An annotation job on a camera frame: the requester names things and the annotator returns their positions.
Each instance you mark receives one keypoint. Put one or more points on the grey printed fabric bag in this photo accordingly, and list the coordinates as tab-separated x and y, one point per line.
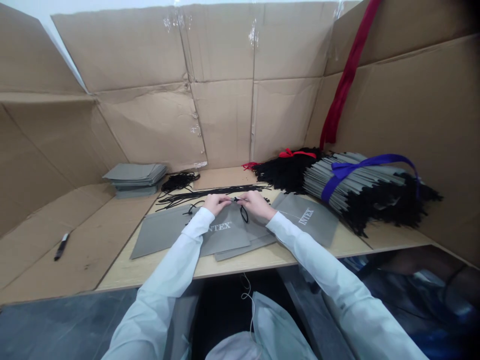
311	221
228	234

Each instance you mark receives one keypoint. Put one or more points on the person's body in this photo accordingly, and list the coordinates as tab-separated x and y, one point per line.
258	337

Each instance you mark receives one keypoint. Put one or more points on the taped cardboard screen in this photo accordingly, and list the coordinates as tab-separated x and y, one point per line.
210	82

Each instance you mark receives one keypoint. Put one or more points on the cardboard sheet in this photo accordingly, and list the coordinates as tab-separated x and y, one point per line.
67	240

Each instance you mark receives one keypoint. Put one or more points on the person's left fingers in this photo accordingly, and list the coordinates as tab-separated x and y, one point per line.
224	200

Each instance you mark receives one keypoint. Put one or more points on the person's right hand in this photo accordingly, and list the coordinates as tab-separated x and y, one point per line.
260	206

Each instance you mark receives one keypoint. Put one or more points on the purple ribbon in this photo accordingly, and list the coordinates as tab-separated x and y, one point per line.
360	165

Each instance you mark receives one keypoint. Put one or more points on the stack of plain grey bags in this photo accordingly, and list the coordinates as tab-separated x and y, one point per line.
135	179

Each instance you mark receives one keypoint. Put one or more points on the person's left hand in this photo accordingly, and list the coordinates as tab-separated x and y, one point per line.
213	204

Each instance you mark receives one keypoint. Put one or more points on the cardboard side panel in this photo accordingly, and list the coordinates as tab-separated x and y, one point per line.
41	123
412	123

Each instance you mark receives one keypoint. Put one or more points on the red ribbon tie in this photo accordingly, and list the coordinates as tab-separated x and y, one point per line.
292	153

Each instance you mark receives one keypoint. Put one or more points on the black marker pen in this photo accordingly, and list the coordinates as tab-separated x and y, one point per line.
61	247

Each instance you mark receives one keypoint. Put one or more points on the person's right fingers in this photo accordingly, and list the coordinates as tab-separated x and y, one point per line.
247	198

